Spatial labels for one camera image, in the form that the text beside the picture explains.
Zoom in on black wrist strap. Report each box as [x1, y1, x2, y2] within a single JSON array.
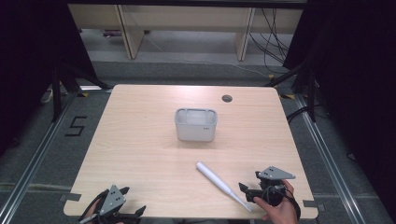
[[281, 188, 302, 221]]

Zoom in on black hanging cables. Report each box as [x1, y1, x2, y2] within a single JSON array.
[[247, 7, 291, 75]]

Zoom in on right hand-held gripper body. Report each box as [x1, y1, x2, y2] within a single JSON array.
[[245, 165, 297, 207]]

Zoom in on white electric toothbrush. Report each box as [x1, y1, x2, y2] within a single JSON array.
[[195, 161, 255, 214]]

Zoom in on beige wooden cabinet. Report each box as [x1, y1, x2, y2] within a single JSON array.
[[67, 3, 304, 62]]

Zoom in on pale coiled cord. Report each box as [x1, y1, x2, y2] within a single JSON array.
[[39, 87, 69, 105]]

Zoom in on thick black floor cable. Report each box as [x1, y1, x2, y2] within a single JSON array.
[[285, 105, 310, 124]]

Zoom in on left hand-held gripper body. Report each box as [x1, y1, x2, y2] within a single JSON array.
[[78, 184, 138, 224]]

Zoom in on person's left hand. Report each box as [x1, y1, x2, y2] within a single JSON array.
[[83, 199, 104, 224]]

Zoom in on person's right hand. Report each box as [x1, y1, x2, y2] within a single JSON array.
[[252, 179, 301, 224]]

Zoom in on small dark floor object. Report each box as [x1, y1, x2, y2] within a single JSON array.
[[101, 29, 123, 39]]

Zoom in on white plastic holder box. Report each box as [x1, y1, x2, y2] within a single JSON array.
[[174, 107, 219, 143]]

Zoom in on black curtain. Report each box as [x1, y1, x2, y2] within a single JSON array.
[[0, 0, 98, 158], [282, 0, 396, 216]]

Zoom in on black metal stand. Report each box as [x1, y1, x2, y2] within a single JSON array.
[[50, 61, 114, 123], [263, 61, 319, 123]]

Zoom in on metal floor rail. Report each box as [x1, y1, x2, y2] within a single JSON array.
[[294, 94, 366, 224], [0, 92, 79, 224]]

